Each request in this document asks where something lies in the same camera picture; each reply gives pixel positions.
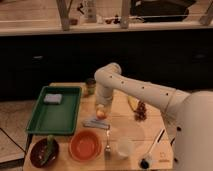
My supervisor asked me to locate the silver fork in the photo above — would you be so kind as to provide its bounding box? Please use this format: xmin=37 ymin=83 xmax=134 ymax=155
xmin=104 ymin=130 xmax=111 ymax=157

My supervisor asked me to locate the green cucumber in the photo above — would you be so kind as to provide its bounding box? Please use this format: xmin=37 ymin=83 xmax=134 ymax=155
xmin=41 ymin=135 xmax=54 ymax=165

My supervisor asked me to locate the blue grey sponge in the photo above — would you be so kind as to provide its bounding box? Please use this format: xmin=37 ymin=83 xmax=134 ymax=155
xmin=44 ymin=94 xmax=62 ymax=104

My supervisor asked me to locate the clear plastic cup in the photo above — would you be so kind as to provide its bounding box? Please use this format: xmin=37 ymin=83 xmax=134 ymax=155
xmin=116 ymin=137 xmax=134 ymax=159

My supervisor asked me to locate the dark brown bowl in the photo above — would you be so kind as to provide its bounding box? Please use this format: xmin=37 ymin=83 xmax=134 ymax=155
xmin=30 ymin=138 xmax=59 ymax=168

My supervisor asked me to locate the small jar with dark lid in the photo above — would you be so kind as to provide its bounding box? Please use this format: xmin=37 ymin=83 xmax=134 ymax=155
xmin=85 ymin=78 xmax=96 ymax=95

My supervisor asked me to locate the green plastic tray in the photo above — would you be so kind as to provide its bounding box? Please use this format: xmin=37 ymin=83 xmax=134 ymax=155
xmin=26 ymin=86 xmax=82 ymax=135

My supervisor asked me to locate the grey blue cloth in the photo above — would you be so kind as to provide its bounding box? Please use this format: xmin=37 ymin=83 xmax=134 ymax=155
xmin=82 ymin=119 xmax=110 ymax=130

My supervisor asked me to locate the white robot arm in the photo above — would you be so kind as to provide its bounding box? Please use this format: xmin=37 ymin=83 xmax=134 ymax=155
xmin=94 ymin=63 xmax=213 ymax=171

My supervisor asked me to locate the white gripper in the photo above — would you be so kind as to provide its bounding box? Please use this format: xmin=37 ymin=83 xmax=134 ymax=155
xmin=96 ymin=92 xmax=113 ymax=118

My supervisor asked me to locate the red yellow apple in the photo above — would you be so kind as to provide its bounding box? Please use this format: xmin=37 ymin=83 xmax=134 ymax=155
xmin=97 ymin=109 xmax=106 ymax=120

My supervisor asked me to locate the wooden chair leg middle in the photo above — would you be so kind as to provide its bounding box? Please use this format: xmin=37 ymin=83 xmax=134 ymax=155
xmin=120 ymin=0 xmax=131 ymax=29

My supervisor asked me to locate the black bag on floor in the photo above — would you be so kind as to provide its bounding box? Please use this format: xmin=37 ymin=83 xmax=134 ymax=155
xmin=130 ymin=0 xmax=197 ymax=22

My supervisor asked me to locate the red bowl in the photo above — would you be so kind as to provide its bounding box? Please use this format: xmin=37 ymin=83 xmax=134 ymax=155
xmin=68 ymin=130 xmax=102 ymax=162

